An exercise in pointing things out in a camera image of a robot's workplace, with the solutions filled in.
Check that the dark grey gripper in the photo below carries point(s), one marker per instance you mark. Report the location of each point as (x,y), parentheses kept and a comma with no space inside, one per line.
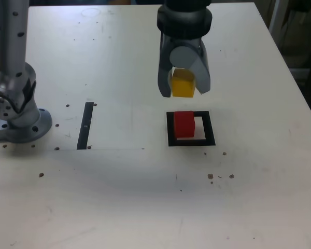
(184,42)

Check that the yellow cube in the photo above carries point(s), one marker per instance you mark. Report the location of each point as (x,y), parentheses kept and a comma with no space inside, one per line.
(182,86)

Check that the red cube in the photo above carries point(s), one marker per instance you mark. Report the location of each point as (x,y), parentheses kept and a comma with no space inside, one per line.
(184,125)

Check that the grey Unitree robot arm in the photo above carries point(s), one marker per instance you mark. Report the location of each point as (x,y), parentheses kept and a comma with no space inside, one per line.
(10,52)

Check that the black tape square outline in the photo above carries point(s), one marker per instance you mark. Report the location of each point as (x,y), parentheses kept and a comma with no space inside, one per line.
(210,129)

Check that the black tape strip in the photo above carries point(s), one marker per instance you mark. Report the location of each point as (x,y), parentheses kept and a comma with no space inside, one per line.
(85,124)

